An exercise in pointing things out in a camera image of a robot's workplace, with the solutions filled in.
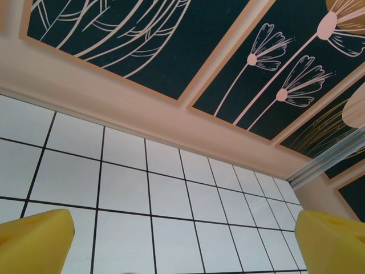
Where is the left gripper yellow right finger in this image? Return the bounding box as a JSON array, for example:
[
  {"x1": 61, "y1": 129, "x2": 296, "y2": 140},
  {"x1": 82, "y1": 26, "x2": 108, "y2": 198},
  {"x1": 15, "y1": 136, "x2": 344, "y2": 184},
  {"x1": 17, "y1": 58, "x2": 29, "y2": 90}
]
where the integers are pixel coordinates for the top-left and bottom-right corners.
[{"x1": 294, "y1": 209, "x2": 365, "y2": 274}]

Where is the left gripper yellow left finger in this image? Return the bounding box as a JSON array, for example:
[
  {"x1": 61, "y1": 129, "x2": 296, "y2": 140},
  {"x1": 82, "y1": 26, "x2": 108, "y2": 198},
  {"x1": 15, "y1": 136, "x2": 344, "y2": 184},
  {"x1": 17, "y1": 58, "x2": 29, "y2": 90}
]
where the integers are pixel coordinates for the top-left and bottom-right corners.
[{"x1": 0, "y1": 208, "x2": 76, "y2": 274}]

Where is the right aluminium frame post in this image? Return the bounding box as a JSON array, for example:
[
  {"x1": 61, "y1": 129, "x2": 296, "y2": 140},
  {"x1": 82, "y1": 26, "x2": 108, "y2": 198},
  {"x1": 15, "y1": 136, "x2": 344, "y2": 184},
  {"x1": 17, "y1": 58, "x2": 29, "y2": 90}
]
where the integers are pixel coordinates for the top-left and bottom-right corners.
[{"x1": 286, "y1": 124, "x2": 365, "y2": 191}]

